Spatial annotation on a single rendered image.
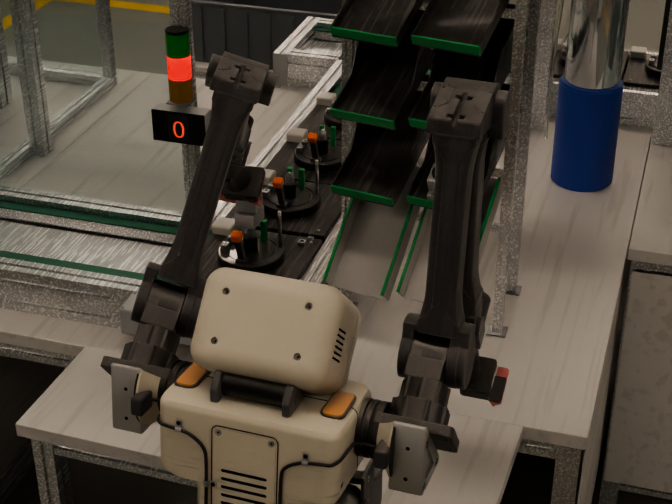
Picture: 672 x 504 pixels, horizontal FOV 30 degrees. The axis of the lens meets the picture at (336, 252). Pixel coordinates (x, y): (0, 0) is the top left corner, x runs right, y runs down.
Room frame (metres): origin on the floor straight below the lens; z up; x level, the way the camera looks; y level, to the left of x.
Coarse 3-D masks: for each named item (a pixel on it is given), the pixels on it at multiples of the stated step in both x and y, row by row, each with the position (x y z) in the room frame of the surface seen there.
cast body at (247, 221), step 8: (240, 208) 2.27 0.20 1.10; (248, 208) 2.27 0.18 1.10; (256, 208) 2.27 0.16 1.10; (240, 216) 2.26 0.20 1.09; (248, 216) 2.26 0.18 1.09; (256, 216) 2.26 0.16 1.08; (264, 216) 2.31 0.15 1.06; (240, 224) 2.26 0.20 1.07; (248, 224) 2.25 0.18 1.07; (256, 224) 2.26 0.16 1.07
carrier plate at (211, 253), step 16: (208, 240) 2.37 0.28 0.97; (224, 240) 2.37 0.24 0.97; (288, 240) 2.36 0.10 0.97; (320, 240) 2.36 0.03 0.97; (208, 256) 2.30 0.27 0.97; (288, 256) 2.30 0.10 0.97; (304, 256) 2.30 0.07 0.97; (208, 272) 2.23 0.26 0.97; (272, 272) 2.23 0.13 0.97; (288, 272) 2.23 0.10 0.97; (304, 272) 2.25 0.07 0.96
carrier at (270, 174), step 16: (272, 176) 2.64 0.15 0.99; (288, 176) 2.53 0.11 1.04; (304, 176) 2.57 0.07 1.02; (272, 192) 2.55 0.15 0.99; (288, 192) 2.52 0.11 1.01; (304, 192) 2.55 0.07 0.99; (320, 192) 2.59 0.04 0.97; (272, 208) 2.48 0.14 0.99; (288, 208) 2.47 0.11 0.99; (304, 208) 2.48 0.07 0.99; (320, 208) 2.51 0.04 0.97; (336, 208) 2.51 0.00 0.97; (272, 224) 2.44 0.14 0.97; (288, 224) 2.44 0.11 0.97; (304, 224) 2.44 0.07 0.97; (320, 224) 2.44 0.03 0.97
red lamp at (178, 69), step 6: (168, 60) 2.44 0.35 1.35; (174, 60) 2.43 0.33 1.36; (180, 60) 2.43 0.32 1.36; (186, 60) 2.44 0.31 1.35; (168, 66) 2.44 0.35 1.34; (174, 66) 2.43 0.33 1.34; (180, 66) 2.43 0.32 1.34; (186, 66) 2.44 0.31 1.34; (168, 72) 2.45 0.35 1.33; (174, 72) 2.43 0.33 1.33; (180, 72) 2.43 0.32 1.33; (186, 72) 2.44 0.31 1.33; (174, 78) 2.44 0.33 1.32; (180, 78) 2.43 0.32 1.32; (186, 78) 2.44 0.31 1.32
